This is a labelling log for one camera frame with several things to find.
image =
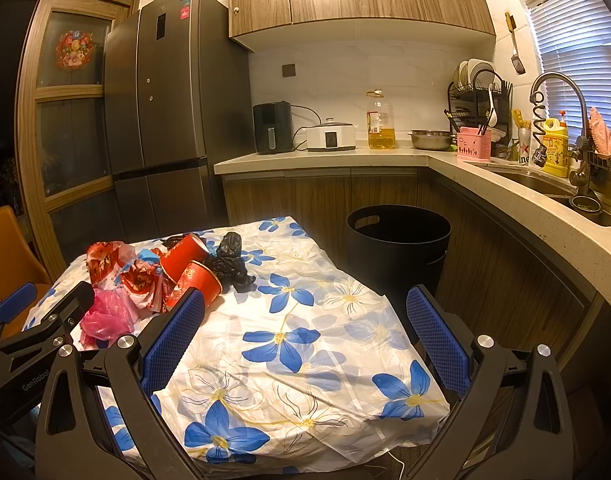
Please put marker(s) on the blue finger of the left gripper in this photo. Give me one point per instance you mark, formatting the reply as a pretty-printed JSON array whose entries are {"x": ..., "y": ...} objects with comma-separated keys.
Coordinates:
[
  {"x": 18, "y": 301},
  {"x": 52, "y": 330}
]

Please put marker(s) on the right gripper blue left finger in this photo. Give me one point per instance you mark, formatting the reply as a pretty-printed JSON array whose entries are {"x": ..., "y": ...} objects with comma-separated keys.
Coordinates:
[{"x": 74, "y": 439}]

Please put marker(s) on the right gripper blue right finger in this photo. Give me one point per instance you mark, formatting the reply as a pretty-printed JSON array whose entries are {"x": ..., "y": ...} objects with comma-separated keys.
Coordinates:
[{"x": 511, "y": 419}]

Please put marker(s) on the pink plastic bag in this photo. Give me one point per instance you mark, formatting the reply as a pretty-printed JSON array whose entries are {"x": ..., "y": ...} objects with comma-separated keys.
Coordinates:
[{"x": 112, "y": 314}]

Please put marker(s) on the red paper cup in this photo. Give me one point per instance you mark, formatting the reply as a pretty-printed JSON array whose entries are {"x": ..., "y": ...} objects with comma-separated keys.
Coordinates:
[
  {"x": 198, "y": 276},
  {"x": 180, "y": 251}
]

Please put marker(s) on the black plastic bag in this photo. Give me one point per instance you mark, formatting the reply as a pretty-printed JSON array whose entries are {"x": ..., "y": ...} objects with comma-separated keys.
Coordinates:
[{"x": 228, "y": 265}]

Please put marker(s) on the red white plastic bag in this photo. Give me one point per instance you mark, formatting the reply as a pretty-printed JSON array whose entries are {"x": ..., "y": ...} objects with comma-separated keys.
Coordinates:
[{"x": 106, "y": 260}]

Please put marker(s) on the black round trash bin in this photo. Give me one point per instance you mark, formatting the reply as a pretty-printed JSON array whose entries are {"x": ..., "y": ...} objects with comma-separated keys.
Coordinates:
[{"x": 393, "y": 248}]

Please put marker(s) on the steel kitchen faucet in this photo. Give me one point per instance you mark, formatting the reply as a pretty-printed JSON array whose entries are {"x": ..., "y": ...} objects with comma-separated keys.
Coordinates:
[{"x": 579, "y": 146}]

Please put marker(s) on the orange chair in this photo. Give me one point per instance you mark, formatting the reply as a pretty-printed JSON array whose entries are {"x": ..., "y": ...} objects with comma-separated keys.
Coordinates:
[{"x": 18, "y": 266}]

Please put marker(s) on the wooden lower cabinets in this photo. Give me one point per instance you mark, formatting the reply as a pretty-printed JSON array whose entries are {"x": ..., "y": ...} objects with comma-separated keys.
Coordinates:
[{"x": 485, "y": 266}]

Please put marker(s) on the wooden glass door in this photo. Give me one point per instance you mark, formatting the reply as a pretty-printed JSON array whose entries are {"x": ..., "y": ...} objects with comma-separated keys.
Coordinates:
[{"x": 60, "y": 126}]

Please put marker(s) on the floral blue white tablecloth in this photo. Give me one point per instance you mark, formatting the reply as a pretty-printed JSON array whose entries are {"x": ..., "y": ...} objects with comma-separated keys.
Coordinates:
[{"x": 309, "y": 371}]

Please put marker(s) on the sink strainer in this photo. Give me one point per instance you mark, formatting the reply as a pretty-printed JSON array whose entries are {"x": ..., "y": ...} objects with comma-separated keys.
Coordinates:
[{"x": 589, "y": 206}]

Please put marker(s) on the steel sink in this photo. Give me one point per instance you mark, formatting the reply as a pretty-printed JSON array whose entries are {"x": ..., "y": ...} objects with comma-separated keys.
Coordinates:
[{"x": 543, "y": 184}]

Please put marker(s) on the dark grey refrigerator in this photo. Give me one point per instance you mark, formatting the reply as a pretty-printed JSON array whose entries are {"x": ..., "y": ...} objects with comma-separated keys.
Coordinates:
[{"x": 177, "y": 102}]

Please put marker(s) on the red floral door decoration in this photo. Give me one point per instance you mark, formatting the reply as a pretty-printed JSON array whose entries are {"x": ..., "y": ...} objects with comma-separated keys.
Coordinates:
[{"x": 74, "y": 50}]

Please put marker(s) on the black air fryer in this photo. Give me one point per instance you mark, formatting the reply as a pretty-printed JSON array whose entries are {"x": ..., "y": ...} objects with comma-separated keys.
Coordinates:
[{"x": 273, "y": 127}]

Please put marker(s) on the pink utensil holder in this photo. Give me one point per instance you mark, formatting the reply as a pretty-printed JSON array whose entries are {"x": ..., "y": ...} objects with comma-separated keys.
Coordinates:
[{"x": 474, "y": 145}]

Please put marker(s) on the beverage can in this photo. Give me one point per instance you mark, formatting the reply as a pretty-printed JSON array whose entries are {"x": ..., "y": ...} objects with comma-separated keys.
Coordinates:
[{"x": 524, "y": 137}]

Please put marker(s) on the yellow detergent bottle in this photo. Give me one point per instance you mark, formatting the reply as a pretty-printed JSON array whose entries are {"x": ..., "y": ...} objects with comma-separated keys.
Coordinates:
[{"x": 556, "y": 140}]

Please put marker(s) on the steel pot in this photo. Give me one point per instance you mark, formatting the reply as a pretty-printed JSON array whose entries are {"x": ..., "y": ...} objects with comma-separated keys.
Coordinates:
[{"x": 431, "y": 140}]

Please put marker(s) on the pink dish cloth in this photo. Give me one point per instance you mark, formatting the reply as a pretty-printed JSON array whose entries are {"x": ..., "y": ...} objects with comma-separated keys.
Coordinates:
[{"x": 601, "y": 134}]

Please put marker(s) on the white rice cooker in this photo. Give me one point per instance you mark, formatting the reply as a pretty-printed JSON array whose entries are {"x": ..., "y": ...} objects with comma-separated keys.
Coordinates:
[{"x": 331, "y": 136}]

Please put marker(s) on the black dish rack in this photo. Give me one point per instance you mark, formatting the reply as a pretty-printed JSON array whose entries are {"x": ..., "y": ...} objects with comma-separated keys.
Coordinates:
[{"x": 480, "y": 100}]

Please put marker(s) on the cooking oil bottle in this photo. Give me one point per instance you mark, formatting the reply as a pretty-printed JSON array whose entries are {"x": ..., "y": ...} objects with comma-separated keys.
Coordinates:
[{"x": 379, "y": 121}]

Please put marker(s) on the hanging spatula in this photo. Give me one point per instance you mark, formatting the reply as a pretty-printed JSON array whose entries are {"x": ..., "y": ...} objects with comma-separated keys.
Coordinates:
[{"x": 519, "y": 68}]

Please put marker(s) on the window blinds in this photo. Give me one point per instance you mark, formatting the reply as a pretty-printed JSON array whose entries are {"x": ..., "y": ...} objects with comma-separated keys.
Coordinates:
[{"x": 574, "y": 38}]

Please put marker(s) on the wall socket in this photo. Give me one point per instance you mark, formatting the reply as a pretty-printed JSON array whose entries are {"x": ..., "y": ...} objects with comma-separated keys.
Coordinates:
[{"x": 288, "y": 70}]

